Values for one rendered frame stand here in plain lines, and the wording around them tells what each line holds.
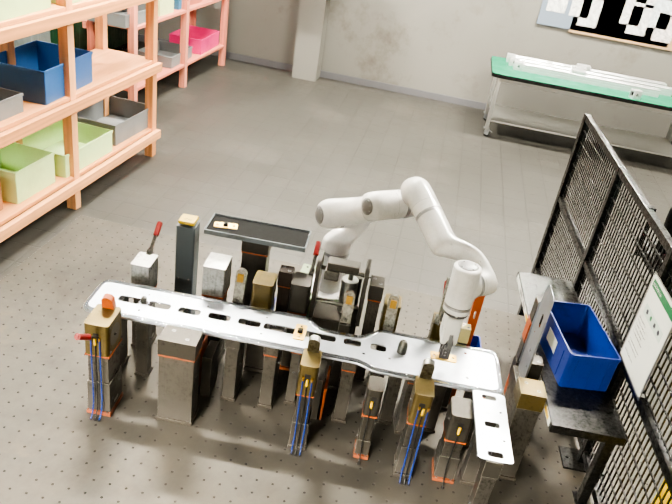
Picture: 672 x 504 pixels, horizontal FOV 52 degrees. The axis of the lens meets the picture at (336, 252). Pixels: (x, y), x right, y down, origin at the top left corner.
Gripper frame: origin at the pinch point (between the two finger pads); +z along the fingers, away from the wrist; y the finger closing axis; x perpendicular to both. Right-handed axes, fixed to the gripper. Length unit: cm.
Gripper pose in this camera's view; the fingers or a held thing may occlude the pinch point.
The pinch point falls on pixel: (444, 350)
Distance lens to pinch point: 221.7
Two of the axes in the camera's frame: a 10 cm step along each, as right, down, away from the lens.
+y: -1.2, 4.8, -8.7
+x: 9.8, 1.9, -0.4
